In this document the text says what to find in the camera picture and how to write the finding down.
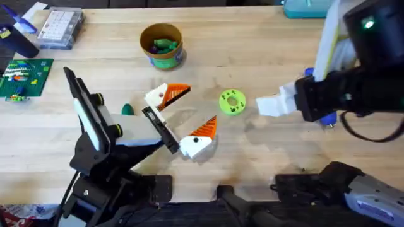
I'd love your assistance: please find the green disc with holes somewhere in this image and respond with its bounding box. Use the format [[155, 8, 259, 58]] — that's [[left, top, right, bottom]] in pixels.
[[218, 88, 247, 116]]

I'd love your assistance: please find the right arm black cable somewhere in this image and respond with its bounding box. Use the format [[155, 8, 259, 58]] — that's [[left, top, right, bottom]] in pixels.
[[338, 109, 404, 144]]

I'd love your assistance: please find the teal box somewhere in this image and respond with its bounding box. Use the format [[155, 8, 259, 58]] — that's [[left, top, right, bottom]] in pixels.
[[282, 0, 336, 20]]

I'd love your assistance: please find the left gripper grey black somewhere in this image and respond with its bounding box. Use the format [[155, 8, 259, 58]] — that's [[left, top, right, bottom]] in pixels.
[[90, 83, 214, 160]]

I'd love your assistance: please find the brown tub with toys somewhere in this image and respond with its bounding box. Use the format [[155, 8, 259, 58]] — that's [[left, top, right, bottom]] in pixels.
[[139, 22, 185, 71]]

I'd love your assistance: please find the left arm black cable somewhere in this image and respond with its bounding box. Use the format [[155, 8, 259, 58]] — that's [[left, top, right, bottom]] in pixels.
[[52, 170, 80, 227]]

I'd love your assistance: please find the green board with toy blocks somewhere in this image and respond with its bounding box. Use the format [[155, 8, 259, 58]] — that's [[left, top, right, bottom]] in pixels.
[[0, 58, 55, 103]]

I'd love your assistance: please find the red and white bag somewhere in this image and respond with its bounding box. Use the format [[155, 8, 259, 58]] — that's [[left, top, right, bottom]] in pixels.
[[0, 203, 61, 227]]

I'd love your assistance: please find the clear plastic box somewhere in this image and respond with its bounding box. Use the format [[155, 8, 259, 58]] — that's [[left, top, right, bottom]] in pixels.
[[35, 6, 85, 51]]

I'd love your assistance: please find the orange ribbed wedge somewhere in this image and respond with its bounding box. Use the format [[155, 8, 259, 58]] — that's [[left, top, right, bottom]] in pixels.
[[188, 115, 218, 140]]

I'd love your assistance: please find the white paper sheet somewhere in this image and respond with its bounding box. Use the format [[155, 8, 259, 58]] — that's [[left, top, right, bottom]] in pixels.
[[22, 1, 49, 20]]

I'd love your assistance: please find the black rail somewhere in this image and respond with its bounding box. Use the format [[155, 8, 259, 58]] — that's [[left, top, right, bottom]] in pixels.
[[119, 184, 389, 227]]

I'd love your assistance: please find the dark cylindrical tool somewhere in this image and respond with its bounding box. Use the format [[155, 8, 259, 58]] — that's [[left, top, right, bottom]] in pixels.
[[0, 23, 40, 59]]

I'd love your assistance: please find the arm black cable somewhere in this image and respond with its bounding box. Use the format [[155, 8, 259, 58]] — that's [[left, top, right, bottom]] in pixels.
[[338, 109, 404, 144], [52, 170, 80, 227]]

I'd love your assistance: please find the left black upright wrist plate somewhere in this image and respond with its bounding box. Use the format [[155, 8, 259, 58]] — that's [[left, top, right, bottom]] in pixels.
[[62, 66, 112, 153]]

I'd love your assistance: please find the blue plastic tool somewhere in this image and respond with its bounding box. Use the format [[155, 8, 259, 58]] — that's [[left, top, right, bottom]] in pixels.
[[0, 3, 39, 35]]

